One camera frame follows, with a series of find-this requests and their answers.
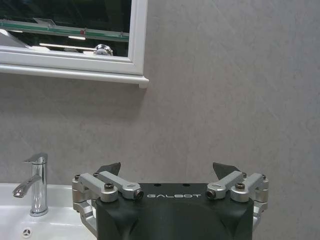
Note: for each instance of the chrome basin faucet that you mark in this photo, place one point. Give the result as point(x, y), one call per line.
point(37, 186)

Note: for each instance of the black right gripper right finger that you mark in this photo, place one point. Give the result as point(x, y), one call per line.
point(232, 183)

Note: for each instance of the white framed wall mirror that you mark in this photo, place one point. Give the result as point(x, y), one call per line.
point(75, 40)

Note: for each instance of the white ceramic washbasin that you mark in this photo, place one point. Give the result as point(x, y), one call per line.
point(47, 215)

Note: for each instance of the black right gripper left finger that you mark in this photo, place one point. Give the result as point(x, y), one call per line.
point(107, 182)

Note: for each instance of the chrome basin drain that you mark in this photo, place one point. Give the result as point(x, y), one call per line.
point(26, 232)

